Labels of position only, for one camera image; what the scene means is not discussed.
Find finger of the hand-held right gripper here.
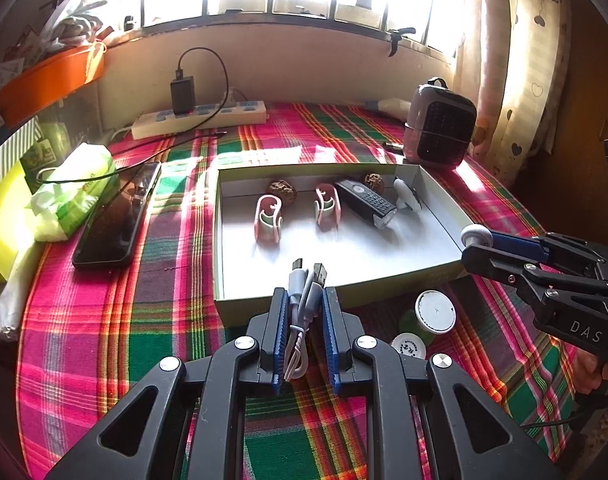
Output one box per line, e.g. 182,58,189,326
488,231,608,273
461,244,608,313

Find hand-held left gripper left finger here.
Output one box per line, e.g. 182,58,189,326
44,287,291,480

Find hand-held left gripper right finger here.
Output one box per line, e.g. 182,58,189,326
321,286,564,480

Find white round object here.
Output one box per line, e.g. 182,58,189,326
460,224,494,250

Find white usb cable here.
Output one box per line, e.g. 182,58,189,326
283,257,329,382

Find green cardboard box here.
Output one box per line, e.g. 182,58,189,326
213,162,477,328

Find pink and green clip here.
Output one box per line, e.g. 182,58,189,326
254,194,283,246

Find white small gadget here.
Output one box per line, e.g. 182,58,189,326
393,176,423,213

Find black bike light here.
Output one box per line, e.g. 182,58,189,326
334,179,399,231

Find person's right hand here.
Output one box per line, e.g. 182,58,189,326
572,349,608,397

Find green spool with white top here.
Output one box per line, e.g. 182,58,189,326
398,290,457,348

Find white bottle cap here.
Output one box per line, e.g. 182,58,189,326
390,332,427,361

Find plaid tablecloth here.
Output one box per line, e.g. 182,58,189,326
16,101,579,480

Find small fan heater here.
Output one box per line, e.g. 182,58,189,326
403,77,478,170

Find white plastic tube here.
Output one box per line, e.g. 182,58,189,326
366,97,412,121

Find heart print curtain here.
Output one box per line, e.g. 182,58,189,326
454,0,574,186

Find black smartphone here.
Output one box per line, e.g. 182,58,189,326
72,161,163,268

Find white power strip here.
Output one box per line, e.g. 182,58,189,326
130,100,267,140

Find black window hook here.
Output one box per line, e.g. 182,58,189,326
386,27,417,58

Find green tissue pack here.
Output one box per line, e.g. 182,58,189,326
30,142,121,243

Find black charger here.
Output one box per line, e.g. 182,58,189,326
170,76,197,116

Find yellow box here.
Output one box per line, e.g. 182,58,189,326
0,160,47,286

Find green printed carton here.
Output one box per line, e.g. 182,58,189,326
19,137,67,181

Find striped box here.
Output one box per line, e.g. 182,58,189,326
0,115,42,201

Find orange box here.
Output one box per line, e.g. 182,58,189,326
0,42,106,126

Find white plastic bag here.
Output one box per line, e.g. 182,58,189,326
39,0,110,48

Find black charger cable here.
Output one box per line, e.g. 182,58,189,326
34,47,231,186

